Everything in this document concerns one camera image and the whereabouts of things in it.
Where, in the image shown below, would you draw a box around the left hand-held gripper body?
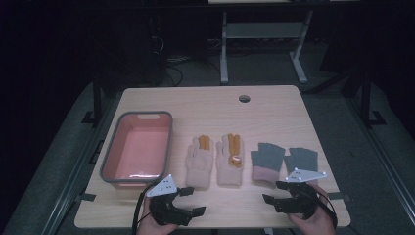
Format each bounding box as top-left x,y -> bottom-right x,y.
146,173 -> 194,227

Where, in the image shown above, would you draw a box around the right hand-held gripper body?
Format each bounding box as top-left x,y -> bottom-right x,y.
277,167 -> 328,220

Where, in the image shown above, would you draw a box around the beige glove orange fingertips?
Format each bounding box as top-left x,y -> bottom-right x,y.
185,134 -> 215,190

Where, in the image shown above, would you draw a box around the grey fingerless glove pink cuff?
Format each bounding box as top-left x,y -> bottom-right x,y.
283,147 -> 319,187
250,142 -> 287,183

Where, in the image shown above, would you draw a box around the beige glove orange patch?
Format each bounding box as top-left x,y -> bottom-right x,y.
215,132 -> 245,188

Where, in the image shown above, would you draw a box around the pink basin grey rim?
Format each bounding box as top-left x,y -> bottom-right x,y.
99,111 -> 174,191

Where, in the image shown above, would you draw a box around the person's right hand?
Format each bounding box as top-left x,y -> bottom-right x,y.
287,184 -> 338,235

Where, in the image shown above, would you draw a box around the person's left hand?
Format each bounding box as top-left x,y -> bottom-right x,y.
135,195 -> 179,235

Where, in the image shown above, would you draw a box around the grey metal stand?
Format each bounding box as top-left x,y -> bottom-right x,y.
219,9 -> 314,85

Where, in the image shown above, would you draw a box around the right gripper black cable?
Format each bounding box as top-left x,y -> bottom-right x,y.
312,187 -> 339,229

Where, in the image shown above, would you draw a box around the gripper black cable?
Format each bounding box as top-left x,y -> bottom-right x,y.
131,186 -> 155,235
312,187 -> 339,229

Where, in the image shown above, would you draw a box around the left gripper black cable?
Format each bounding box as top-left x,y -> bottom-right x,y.
131,186 -> 155,235

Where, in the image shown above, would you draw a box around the black table strap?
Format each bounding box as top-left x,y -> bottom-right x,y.
327,192 -> 352,202
74,192 -> 98,203

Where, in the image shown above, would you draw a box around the grey metal floor rail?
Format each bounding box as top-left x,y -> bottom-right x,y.
346,97 -> 415,224
40,97 -> 115,235

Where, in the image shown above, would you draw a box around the black metal post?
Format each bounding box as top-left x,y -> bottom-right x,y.
92,72 -> 103,124
360,70 -> 387,128

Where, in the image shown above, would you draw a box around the bundle of floor cables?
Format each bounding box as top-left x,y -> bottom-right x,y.
164,56 -> 192,87

